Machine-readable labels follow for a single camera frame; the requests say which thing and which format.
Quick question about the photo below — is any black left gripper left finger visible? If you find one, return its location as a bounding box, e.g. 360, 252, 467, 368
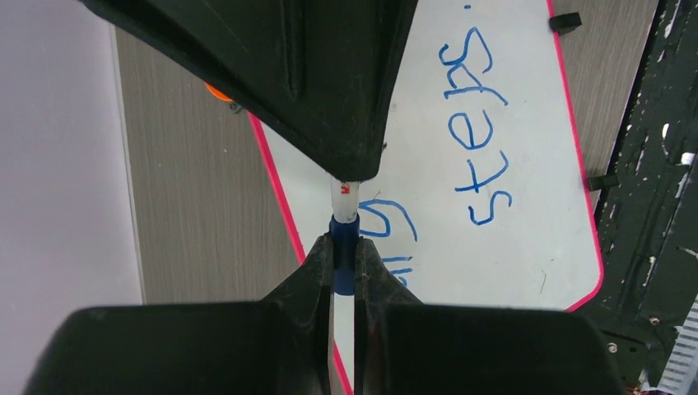
25, 235, 333, 394

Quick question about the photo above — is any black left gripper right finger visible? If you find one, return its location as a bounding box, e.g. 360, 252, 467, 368
354, 238, 624, 394

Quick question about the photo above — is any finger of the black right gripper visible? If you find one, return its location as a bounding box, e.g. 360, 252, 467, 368
86, 0, 416, 181

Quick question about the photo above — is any white marker pen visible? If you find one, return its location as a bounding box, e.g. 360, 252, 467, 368
330, 178, 361, 224

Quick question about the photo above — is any blue marker cap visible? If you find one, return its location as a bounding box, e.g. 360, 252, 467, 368
328, 216, 361, 296

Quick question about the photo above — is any pink-framed whiteboard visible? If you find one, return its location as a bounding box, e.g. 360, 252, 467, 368
246, 0, 607, 395

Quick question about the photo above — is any black whiteboard stand clip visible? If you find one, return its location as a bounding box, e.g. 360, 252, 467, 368
548, 12, 582, 36
586, 173, 619, 192

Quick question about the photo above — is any orange curved block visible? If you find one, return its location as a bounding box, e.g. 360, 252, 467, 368
205, 82, 233, 103

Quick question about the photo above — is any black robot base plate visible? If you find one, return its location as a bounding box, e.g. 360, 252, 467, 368
578, 1, 697, 391

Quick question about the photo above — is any aluminium frame rail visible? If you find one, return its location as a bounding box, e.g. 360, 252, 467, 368
658, 299, 697, 394

